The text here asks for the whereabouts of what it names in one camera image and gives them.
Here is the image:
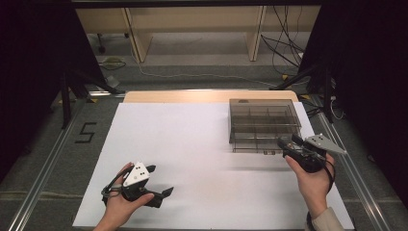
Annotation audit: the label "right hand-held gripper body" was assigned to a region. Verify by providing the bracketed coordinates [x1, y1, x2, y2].
[282, 133, 348, 174]

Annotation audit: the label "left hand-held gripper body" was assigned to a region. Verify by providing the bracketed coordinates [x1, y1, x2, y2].
[120, 161, 164, 209]

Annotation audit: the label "clear grey drawer box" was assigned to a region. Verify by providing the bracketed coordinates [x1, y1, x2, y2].
[228, 98, 302, 156]

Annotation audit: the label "person's right hand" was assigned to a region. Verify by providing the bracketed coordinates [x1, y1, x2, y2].
[284, 153, 337, 219]

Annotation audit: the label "person's left hand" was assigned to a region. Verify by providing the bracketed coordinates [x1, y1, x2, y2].
[101, 162, 156, 223]

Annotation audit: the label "white board sheet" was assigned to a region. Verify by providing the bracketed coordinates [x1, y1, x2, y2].
[72, 101, 356, 231]

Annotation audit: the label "black tripod stand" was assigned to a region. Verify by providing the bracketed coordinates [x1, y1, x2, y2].
[268, 61, 337, 124]
[59, 68, 127, 130]

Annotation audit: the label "black tape numeral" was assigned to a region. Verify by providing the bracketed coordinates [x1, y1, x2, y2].
[74, 121, 98, 144]

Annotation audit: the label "dark curtain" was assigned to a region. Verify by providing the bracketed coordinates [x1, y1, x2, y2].
[297, 0, 408, 208]
[0, 0, 108, 182]

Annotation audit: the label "light wooden desk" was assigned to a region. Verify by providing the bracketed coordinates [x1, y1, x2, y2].
[75, 6, 321, 64]

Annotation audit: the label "black right gripper strap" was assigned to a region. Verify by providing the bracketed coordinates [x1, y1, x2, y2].
[322, 158, 337, 195]

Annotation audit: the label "black gripper strap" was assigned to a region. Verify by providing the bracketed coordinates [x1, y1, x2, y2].
[101, 167, 134, 206]
[322, 158, 337, 195]

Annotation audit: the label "black left gripper strap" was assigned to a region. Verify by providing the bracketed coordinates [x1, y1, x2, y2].
[101, 167, 134, 206]

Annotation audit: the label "black floor cables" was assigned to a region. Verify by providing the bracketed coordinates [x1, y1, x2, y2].
[303, 98, 325, 119]

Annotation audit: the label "thick black cable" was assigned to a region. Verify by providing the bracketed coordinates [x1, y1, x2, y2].
[305, 211, 317, 231]

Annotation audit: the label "hanging black cables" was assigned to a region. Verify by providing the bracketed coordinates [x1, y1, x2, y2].
[260, 5, 306, 77]

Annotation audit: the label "green coiled cable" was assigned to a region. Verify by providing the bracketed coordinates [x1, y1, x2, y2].
[97, 56, 128, 72]

